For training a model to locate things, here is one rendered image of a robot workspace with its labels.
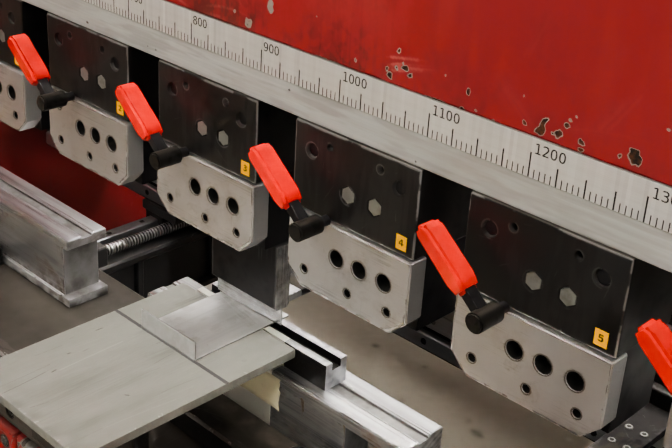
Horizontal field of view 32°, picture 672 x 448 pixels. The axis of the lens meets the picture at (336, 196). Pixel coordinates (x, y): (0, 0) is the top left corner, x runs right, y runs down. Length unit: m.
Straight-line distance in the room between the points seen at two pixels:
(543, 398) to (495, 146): 0.21
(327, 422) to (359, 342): 1.90
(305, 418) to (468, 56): 0.46
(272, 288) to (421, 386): 1.76
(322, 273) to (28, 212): 0.57
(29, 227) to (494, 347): 0.76
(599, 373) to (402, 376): 2.07
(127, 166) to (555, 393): 0.56
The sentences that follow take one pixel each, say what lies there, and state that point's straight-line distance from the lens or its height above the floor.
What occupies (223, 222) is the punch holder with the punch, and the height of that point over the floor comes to 1.12.
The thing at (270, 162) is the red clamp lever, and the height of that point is 1.23.
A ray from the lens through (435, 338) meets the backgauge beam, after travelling 1.40.
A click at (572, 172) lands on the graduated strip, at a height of 1.31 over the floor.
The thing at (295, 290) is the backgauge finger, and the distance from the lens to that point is 1.29.
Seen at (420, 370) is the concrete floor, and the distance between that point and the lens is 2.99.
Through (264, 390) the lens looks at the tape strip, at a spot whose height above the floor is 0.94.
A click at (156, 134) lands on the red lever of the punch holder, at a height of 1.20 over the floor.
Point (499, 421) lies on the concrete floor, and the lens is 2.85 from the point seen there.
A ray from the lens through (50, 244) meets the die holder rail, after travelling 1.51.
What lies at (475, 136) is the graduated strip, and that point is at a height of 1.31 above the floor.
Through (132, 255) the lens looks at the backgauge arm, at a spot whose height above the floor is 0.84.
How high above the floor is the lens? 1.65
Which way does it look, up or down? 25 degrees down
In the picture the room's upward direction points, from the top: 4 degrees clockwise
